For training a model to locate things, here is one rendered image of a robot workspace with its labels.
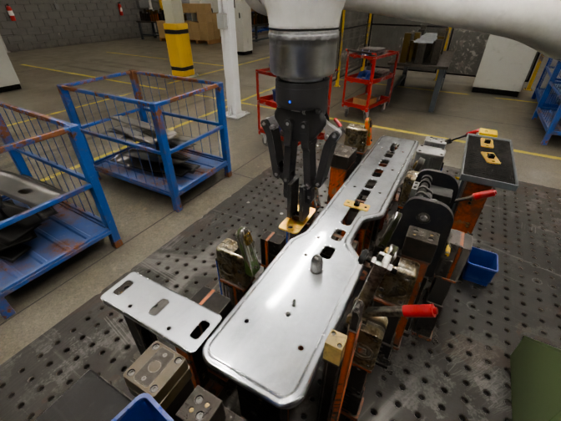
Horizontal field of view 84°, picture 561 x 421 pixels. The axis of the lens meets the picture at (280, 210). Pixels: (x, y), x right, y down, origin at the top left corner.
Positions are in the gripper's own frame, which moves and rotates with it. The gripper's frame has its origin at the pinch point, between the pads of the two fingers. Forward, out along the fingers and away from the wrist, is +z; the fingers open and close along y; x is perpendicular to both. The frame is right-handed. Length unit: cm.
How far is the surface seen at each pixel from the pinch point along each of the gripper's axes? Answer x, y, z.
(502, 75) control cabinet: -709, -85, 96
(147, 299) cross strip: 14.8, 31.1, 28.3
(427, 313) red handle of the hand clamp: 0.9, -24.9, 14.9
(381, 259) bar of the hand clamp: -1.2, -15.7, 8.3
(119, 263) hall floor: -45, 161, 127
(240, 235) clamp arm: -4.4, 17.0, 17.5
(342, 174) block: -76, 15, 34
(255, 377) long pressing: 18.0, -0.8, 28.6
